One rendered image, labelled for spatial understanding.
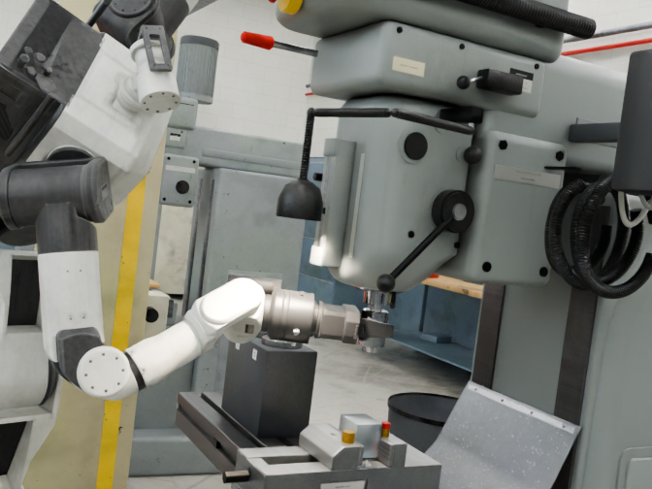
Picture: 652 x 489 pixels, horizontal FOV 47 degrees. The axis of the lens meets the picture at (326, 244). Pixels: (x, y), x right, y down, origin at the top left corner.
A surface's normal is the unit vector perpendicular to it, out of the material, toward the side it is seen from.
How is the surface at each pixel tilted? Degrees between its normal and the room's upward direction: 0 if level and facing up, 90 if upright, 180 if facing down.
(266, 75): 90
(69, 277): 80
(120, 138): 58
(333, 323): 90
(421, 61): 90
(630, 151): 90
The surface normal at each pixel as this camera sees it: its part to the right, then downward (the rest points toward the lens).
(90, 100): 0.65, -0.42
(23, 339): 0.68, 0.21
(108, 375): 0.46, -0.07
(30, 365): 0.70, -0.04
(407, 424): -0.68, 0.02
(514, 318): -0.87, -0.08
